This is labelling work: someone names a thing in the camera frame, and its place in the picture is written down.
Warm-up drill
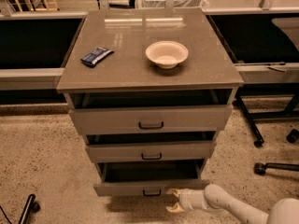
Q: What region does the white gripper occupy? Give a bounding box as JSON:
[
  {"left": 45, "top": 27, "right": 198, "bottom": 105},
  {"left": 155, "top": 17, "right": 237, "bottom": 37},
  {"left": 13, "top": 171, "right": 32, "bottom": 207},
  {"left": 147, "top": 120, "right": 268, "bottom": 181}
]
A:
[{"left": 166, "top": 189, "right": 207, "bottom": 213}]

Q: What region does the grey bottom drawer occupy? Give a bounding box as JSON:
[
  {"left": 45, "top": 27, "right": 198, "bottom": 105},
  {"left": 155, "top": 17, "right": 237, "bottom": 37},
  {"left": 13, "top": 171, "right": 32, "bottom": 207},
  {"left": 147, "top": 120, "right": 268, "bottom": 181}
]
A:
[{"left": 94, "top": 159, "right": 209, "bottom": 197}]

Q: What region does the grey drawer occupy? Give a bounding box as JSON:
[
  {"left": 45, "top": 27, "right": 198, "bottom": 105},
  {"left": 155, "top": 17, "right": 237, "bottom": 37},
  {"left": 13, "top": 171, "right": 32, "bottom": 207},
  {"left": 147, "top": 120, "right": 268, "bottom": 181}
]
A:
[
  {"left": 86, "top": 132, "right": 216, "bottom": 162},
  {"left": 94, "top": 159, "right": 209, "bottom": 197},
  {"left": 69, "top": 105, "right": 232, "bottom": 135}
]

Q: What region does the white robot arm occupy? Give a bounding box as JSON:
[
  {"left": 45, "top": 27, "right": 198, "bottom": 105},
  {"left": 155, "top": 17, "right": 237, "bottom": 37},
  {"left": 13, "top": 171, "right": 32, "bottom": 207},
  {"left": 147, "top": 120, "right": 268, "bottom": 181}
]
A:
[{"left": 166, "top": 184, "right": 299, "bottom": 224}]

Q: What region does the grey middle drawer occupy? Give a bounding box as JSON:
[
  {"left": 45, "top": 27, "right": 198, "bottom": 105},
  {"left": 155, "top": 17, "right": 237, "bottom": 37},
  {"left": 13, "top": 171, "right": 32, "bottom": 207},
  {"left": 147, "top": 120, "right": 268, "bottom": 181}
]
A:
[{"left": 86, "top": 132, "right": 216, "bottom": 162}]

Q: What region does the grey top drawer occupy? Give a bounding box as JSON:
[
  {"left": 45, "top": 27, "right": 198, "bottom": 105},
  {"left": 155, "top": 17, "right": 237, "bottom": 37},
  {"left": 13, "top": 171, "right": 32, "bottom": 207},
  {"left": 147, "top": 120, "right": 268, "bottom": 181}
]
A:
[{"left": 69, "top": 105, "right": 232, "bottom": 135}]

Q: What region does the grey drawer cabinet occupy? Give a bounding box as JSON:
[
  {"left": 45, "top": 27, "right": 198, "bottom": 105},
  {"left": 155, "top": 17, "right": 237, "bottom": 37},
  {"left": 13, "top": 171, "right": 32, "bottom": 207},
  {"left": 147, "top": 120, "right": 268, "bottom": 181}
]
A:
[{"left": 56, "top": 8, "right": 245, "bottom": 179}]

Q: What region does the black chair leg caster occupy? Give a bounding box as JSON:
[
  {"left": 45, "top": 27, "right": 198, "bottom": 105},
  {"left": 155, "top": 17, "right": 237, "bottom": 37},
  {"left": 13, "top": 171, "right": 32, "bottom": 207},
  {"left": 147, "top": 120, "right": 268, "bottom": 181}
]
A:
[{"left": 253, "top": 162, "right": 299, "bottom": 175}]

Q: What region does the black rolling stand base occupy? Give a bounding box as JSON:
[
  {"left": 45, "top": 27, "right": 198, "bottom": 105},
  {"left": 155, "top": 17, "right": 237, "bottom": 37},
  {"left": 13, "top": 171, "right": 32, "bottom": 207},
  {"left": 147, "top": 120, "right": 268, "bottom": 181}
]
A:
[{"left": 235, "top": 92, "right": 299, "bottom": 147}]

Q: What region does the black stand leg left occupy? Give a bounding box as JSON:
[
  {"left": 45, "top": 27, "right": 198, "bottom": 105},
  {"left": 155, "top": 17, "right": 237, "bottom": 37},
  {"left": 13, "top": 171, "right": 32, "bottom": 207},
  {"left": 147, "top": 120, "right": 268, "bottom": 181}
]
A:
[{"left": 0, "top": 193, "right": 41, "bottom": 224}]

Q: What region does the white paper bowl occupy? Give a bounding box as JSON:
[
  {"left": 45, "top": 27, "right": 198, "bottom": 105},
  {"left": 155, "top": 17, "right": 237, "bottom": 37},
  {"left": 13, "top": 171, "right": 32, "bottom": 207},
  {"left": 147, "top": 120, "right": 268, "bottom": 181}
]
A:
[{"left": 146, "top": 41, "right": 189, "bottom": 69}]

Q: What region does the blue snack packet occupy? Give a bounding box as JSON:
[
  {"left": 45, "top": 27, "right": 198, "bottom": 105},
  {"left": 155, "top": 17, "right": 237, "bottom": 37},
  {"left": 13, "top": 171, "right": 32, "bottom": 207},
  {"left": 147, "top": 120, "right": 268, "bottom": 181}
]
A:
[{"left": 80, "top": 48, "right": 114, "bottom": 68}]

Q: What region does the white wire basket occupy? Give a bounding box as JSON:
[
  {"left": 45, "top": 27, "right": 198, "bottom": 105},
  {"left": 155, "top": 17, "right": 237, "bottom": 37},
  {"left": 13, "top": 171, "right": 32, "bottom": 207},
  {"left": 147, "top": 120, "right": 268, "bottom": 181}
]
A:
[{"left": 135, "top": 0, "right": 209, "bottom": 9}]

